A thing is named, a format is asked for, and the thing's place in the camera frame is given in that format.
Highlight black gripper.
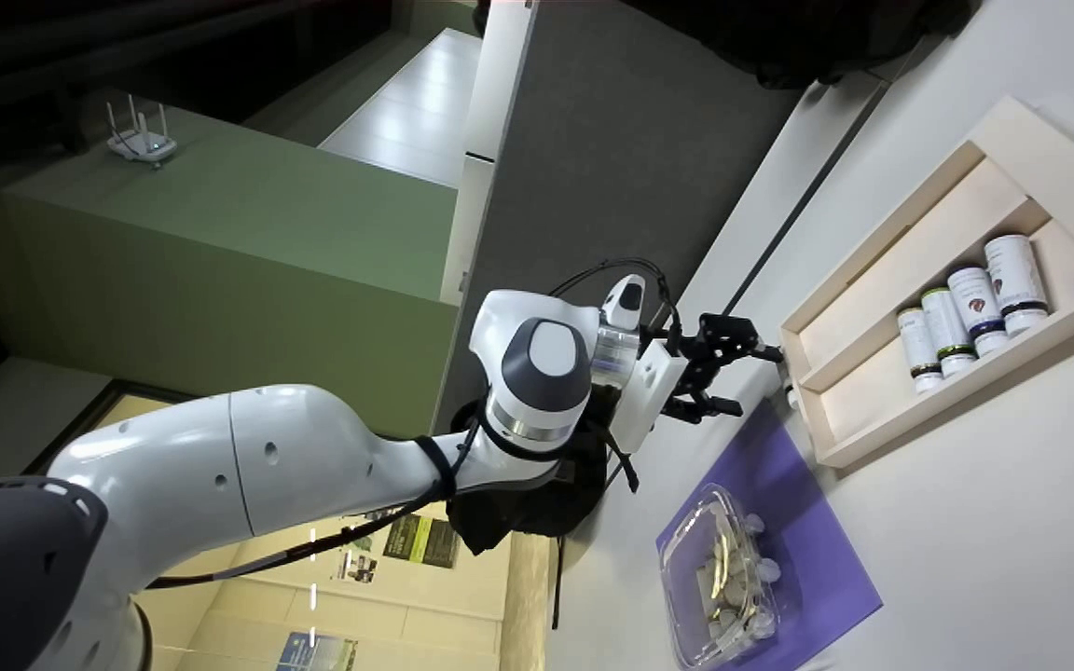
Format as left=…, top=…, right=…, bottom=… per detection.
left=658, top=311, right=791, bottom=429

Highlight wooden tray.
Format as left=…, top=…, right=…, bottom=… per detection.
left=776, top=95, right=1074, bottom=479

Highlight small white bottle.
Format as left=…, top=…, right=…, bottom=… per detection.
left=697, top=594, right=746, bottom=651
left=735, top=602, right=778, bottom=644
left=735, top=551, right=787, bottom=597
left=724, top=508, right=772, bottom=551

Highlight purple mat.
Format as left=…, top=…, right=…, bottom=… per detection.
left=653, top=398, right=888, bottom=671

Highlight grey desk divider panel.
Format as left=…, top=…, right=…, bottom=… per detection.
left=436, top=0, right=818, bottom=431

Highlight white wifi router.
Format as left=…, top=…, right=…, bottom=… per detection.
left=102, top=95, right=182, bottom=168

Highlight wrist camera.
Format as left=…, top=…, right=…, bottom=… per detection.
left=602, top=271, right=648, bottom=339

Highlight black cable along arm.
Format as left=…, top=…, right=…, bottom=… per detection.
left=143, top=257, right=679, bottom=594

